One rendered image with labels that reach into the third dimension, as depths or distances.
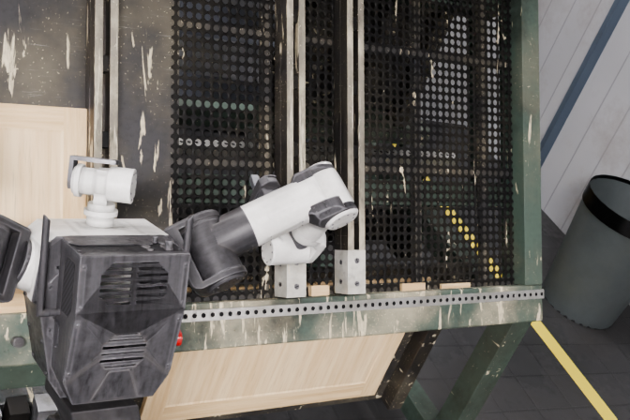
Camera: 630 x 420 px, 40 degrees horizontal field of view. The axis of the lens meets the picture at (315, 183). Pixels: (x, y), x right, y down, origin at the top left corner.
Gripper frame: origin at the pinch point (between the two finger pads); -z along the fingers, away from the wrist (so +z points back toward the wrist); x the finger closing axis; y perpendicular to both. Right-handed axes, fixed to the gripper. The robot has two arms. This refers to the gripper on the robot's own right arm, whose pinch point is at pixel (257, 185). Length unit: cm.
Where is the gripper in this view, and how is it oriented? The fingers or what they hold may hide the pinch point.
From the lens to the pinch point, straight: 220.4
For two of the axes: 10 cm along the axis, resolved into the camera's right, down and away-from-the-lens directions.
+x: 3.7, -7.4, -5.6
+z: 3.8, 6.7, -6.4
